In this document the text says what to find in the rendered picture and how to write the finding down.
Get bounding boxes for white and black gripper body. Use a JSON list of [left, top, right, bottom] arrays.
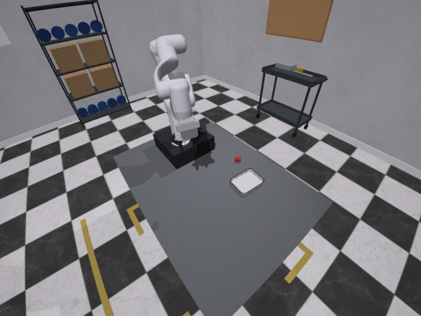
[[172, 117, 198, 141]]

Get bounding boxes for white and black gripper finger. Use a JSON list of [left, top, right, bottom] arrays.
[[193, 129, 203, 151], [170, 134, 184, 154]]

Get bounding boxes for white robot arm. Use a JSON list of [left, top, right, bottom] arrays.
[[149, 34, 200, 134]]

